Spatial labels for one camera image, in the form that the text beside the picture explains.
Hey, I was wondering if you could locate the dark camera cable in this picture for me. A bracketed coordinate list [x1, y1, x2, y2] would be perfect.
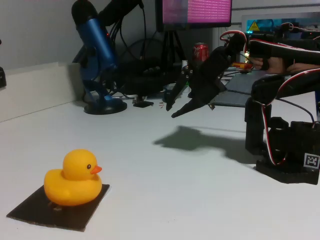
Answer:
[276, 97, 317, 124]

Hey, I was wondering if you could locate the black audio device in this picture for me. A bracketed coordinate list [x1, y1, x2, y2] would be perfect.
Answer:
[117, 62, 181, 97]

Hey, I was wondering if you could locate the blue desktop microphone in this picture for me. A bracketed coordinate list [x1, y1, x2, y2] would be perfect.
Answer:
[70, 0, 128, 116]

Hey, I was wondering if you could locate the person's left hand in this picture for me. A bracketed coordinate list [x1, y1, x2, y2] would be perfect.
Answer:
[285, 63, 320, 74]

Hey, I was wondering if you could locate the yellow orange hand tool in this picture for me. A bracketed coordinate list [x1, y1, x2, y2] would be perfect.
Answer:
[232, 61, 253, 71]

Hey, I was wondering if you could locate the white box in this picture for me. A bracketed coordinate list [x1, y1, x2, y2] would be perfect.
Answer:
[0, 61, 85, 123]

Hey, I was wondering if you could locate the person's right hand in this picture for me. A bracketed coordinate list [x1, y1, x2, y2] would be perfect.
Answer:
[251, 56, 286, 75]

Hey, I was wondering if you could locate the black leader arm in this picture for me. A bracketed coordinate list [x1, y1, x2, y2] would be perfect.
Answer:
[248, 22, 320, 71]

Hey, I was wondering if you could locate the red soda can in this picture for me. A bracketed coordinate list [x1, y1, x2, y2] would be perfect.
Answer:
[192, 42, 210, 62]

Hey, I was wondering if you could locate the flat black plate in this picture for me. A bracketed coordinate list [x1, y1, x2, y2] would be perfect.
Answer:
[132, 100, 155, 108]

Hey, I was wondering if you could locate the computer monitor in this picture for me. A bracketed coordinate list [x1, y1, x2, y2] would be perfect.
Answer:
[154, 0, 233, 32]

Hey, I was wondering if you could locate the small black cube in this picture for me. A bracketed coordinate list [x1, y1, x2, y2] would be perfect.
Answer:
[162, 89, 174, 103]

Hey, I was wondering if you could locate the black cardboard square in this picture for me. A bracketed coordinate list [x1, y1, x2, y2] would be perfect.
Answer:
[5, 183, 110, 232]

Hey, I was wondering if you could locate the grey laptop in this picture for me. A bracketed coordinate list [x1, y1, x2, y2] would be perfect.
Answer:
[211, 73, 266, 108]

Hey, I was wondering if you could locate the yellow rubber duck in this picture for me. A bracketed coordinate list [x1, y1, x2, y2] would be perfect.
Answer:
[43, 148, 103, 207]

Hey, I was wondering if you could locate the black tripod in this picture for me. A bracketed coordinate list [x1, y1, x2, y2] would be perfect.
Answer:
[159, 29, 187, 73]

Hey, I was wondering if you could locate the small black object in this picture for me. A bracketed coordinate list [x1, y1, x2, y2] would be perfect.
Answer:
[0, 66, 7, 88]

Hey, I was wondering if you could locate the black white marker tag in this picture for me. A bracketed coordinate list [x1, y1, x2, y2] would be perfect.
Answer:
[303, 153, 320, 170]

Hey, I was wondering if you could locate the black hanging cable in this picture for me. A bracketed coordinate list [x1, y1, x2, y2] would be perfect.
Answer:
[138, 4, 147, 61]

